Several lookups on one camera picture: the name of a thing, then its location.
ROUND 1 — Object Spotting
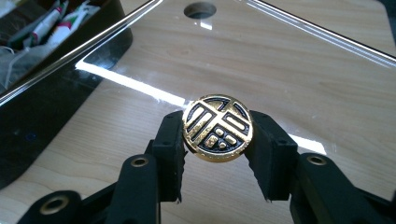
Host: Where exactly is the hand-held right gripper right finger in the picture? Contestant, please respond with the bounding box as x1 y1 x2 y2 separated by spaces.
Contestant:
244 109 301 202

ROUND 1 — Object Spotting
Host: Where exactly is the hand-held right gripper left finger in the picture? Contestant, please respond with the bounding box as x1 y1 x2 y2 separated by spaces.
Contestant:
151 109 189 203

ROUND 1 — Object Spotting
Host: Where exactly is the round gold black coin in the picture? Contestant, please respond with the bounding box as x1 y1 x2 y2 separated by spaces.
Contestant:
181 93 254 163

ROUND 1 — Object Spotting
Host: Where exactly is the dark square compartment box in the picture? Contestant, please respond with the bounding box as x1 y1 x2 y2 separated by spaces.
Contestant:
0 0 135 191

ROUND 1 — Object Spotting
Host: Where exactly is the clear box lid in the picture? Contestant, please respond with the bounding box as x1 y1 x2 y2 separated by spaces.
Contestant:
0 0 396 203

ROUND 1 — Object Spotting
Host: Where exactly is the pile of white printed packets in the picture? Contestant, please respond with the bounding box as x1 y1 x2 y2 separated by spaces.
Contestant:
0 0 101 90

